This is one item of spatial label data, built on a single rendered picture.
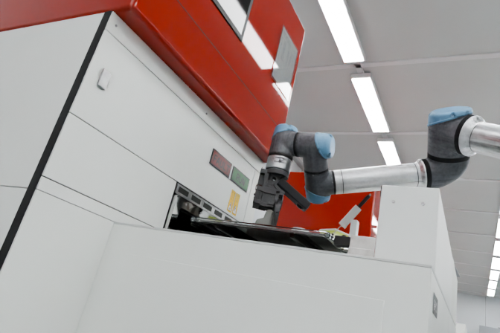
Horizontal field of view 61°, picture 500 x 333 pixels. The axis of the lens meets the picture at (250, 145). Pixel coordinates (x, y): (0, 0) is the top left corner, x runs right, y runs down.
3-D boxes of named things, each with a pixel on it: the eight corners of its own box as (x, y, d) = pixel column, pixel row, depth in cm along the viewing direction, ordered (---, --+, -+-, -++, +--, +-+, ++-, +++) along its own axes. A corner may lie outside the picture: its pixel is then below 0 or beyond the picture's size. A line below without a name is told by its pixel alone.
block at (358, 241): (349, 247, 91) (350, 233, 92) (353, 251, 94) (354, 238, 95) (388, 252, 87) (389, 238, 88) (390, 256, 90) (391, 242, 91)
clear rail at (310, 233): (188, 220, 108) (190, 215, 109) (191, 221, 109) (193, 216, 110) (329, 237, 91) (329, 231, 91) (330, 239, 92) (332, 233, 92)
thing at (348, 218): (335, 244, 132) (341, 203, 137) (338, 247, 135) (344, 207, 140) (355, 246, 129) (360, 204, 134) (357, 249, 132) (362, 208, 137)
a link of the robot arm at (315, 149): (337, 163, 130) (303, 162, 135) (335, 128, 127) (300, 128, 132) (330, 173, 124) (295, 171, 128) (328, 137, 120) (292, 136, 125)
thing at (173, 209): (161, 230, 105) (172, 193, 108) (240, 266, 140) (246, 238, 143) (167, 230, 104) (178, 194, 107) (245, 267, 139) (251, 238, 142)
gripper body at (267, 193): (251, 209, 127) (260, 172, 132) (279, 216, 127) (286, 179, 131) (253, 204, 120) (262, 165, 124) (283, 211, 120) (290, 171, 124)
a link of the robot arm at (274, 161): (289, 166, 133) (294, 157, 125) (287, 180, 131) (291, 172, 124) (266, 160, 133) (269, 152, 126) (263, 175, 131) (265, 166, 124)
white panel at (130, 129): (27, 187, 76) (104, 12, 90) (234, 274, 140) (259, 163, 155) (39, 189, 74) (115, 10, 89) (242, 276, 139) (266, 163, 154)
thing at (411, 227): (373, 264, 70) (381, 184, 75) (412, 306, 114) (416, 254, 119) (434, 273, 65) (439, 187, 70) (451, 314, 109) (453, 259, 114)
